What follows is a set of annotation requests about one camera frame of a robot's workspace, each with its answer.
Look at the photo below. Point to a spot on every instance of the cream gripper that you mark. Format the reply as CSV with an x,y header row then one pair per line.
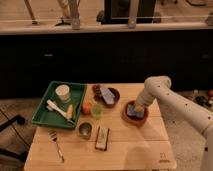
x,y
138,107

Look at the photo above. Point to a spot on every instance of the blue sponge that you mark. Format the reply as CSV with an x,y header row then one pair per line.
x,y
135,112

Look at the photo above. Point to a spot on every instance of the orange terracotta bowl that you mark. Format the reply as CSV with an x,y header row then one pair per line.
x,y
133,120

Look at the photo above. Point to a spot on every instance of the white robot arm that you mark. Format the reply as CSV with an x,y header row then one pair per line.
x,y
201,119

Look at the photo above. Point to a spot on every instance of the grey packet in bowl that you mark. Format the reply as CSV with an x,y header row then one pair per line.
x,y
108,96

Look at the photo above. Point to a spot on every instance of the small green cup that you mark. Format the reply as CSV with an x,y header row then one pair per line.
x,y
96,111

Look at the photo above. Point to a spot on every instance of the dark brown bowl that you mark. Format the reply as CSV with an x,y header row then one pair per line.
x,y
99,98

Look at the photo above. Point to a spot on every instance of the brown chocolate bar box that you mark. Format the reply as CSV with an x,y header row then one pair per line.
x,y
102,138

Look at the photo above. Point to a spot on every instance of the orange fruit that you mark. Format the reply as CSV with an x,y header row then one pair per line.
x,y
86,108

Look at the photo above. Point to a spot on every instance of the small metal cup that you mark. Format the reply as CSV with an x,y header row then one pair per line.
x,y
85,130

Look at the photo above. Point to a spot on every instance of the yellow wedge in tray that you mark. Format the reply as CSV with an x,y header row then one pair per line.
x,y
69,111

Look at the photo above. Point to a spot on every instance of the white cup in tray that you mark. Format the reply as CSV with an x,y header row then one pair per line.
x,y
63,92

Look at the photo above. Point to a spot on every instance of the white brush in tray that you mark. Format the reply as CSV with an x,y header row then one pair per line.
x,y
52,105

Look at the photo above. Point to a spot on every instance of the silver fork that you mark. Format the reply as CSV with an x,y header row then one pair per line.
x,y
53,136

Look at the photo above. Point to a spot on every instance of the green plastic tray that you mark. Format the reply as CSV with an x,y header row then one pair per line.
x,y
45,116

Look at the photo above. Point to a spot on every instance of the black chair base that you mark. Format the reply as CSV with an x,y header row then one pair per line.
x,y
16,146

